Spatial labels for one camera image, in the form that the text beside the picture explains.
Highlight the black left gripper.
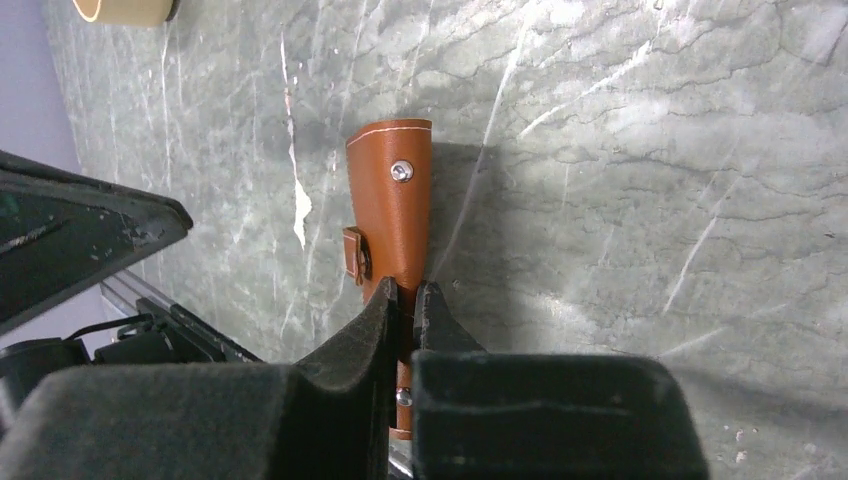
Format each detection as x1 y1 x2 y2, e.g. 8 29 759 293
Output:
1 152 193 333

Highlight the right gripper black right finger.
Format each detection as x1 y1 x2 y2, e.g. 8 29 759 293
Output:
411 282 709 479

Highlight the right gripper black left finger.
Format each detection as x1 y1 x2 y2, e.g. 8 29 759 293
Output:
1 278 398 479

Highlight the brown leather card holder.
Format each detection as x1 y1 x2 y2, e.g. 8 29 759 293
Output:
343 118 433 440

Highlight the round pastel drawer box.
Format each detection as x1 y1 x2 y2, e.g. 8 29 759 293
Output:
72 0 179 28

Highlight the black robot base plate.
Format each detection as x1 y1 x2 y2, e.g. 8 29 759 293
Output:
1 298 259 405

